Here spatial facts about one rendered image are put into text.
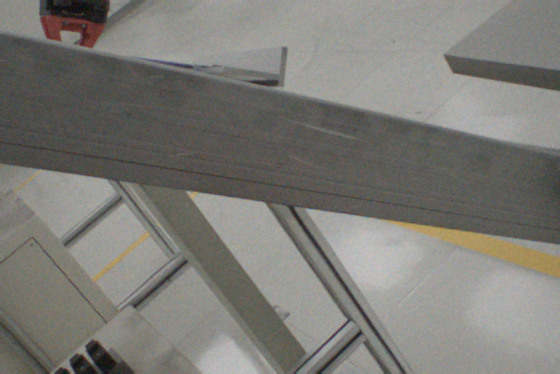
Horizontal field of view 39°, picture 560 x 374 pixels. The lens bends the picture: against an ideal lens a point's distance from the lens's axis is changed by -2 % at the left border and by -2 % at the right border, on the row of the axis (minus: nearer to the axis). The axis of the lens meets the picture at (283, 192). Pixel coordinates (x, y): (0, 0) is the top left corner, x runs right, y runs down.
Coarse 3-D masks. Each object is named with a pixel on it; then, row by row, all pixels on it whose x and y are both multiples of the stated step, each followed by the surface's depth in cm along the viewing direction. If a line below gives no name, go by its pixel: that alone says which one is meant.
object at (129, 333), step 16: (112, 320) 114; (128, 320) 111; (144, 320) 108; (96, 336) 112; (112, 336) 110; (128, 336) 107; (144, 336) 105; (160, 336) 102; (80, 352) 111; (128, 352) 103; (144, 352) 101; (160, 352) 99; (176, 352) 97; (144, 368) 98; (160, 368) 96; (176, 368) 94; (192, 368) 92
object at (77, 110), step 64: (0, 64) 37; (64, 64) 38; (128, 64) 39; (0, 128) 37; (64, 128) 38; (128, 128) 40; (192, 128) 41; (256, 128) 43; (320, 128) 45; (384, 128) 47; (448, 128) 49; (256, 192) 44; (320, 192) 46; (384, 192) 48; (448, 192) 50; (512, 192) 52
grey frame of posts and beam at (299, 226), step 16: (272, 208) 126; (288, 208) 126; (304, 208) 126; (288, 224) 126; (304, 224) 127; (304, 240) 127; (320, 240) 129; (304, 256) 131; (320, 256) 129; (336, 256) 131; (320, 272) 130; (336, 272) 132; (336, 288) 131; (352, 288) 133; (336, 304) 136; (352, 304) 133; (368, 304) 135; (352, 320) 135; (368, 320) 137; (368, 336) 136; (384, 336) 138; (384, 352) 138; (400, 352) 140; (384, 368) 141; (400, 368) 142
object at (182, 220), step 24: (144, 192) 134; (168, 192) 136; (168, 216) 136; (192, 216) 139; (192, 240) 139; (216, 240) 142; (192, 264) 145; (216, 264) 142; (216, 288) 144; (240, 288) 145; (240, 312) 145; (264, 312) 148; (264, 336) 149; (288, 336) 151; (288, 360) 152
